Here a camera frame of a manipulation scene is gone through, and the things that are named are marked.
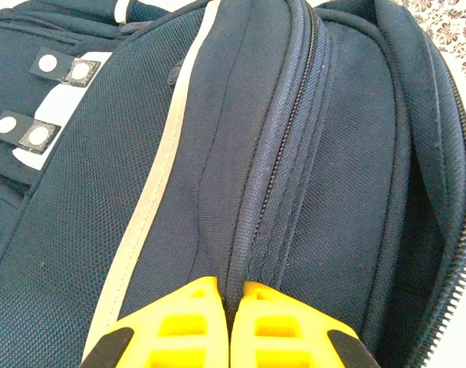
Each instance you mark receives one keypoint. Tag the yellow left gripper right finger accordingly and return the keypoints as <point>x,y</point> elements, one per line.
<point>283,333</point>

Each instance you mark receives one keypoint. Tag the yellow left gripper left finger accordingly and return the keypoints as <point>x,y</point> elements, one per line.
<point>179,329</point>

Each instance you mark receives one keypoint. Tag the navy blue backpack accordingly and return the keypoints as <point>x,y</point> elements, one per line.
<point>102,191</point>

